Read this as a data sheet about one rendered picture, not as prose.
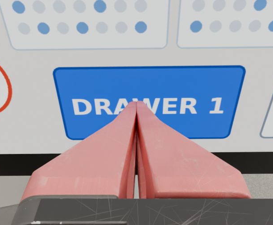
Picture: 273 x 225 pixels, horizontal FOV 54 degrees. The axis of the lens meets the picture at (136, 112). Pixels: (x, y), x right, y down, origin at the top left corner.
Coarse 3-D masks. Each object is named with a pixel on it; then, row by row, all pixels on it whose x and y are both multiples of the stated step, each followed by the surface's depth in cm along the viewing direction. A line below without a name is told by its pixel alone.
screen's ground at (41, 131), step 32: (0, 32) 12; (32, 64) 13; (64, 64) 13; (96, 64) 13; (128, 64) 13; (160, 64) 13; (256, 64) 13; (32, 96) 14; (256, 96) 14; (0, 128) 15; (32, 128) 15; (256, 128) 15
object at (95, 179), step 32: (128, 128) 9; (64, 160) 6; (96, 160) 6; (128, 160) 8; (32, 192) 5; (64, 192) 5; (96, 192) 5; (128, 192) 11; (32, 224) 5; (64, 224) 5; (96, 224) 5; (128, 224) 5; (160, 224) 5; (192, 224) 5; (224, 224) 5; (256, 224) 5
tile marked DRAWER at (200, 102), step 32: (192, 64) 13; (224, 64) 13; (64, 96) 14; (96, 96) 14; (128, 96) 14; (160, 96) 14; (192, 96) 14; (224, 96) 14; (64, 128) 15; (96, 128) 15; (192, 128) 15; (224, 128) 15
